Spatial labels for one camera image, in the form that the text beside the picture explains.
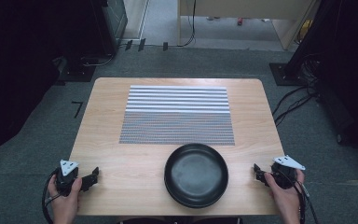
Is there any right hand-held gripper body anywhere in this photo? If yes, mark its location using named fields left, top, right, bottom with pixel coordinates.
left=269, top=155, right=307, bottom=190

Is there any yellow object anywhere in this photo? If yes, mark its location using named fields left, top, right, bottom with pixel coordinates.
left=297, top=19, right=313, bottom=43

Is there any black floor cables bundle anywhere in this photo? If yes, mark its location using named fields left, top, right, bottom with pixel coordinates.
left=271, top=52, right=323, bottom=127

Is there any black curtain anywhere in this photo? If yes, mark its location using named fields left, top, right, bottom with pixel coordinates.
left=283, top=0, right=358, bottom=160
left=0, top=0, right=119, bottom=169

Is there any person's right hand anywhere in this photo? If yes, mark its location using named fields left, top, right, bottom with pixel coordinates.
left=263, top=168, right=306, bottom=224

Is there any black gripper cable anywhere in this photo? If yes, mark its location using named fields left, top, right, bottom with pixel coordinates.
left=41, top=167, right=62, bottom=224
left=287, top=174, right=320, bottom=224

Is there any light wooden desk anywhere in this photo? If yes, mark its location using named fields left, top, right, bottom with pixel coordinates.
left=176, top=0, right=320, bottom=51

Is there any dark glass cabinet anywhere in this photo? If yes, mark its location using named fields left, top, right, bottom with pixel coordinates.
left=101, top=0, right=129, bottom=43

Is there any person's left hand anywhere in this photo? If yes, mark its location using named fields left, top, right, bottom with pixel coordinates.
left=47, top=174, right=84, bottom=224

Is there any thin black hanging cable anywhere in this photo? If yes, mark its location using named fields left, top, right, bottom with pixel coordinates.
left=167, top=0, right=198, bottom=49

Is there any black round plate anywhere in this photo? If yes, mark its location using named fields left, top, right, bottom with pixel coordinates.
left=163, top=142, right=230, bottom=209

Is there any black flat stand base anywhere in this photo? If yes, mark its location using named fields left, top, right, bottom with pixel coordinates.
left=54, top=55, right=98, bottom=86

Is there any striped grey woven placemat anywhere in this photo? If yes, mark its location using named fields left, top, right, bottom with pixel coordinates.
left=118, top=84, right=236, bottom=147

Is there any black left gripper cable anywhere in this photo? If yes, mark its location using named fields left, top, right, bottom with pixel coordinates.
left=41, top=167, right=62, bottom=224

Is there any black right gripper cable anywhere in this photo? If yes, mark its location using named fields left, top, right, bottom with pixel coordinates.
left=287, top=174, right=320, bottom=224

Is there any black square stand base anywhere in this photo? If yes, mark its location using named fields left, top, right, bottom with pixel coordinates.
left=268, top=63, right=312, bottom=87

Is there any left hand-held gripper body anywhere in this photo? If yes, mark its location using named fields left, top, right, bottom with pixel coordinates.
left=55, top=159, right=84, bottom=198

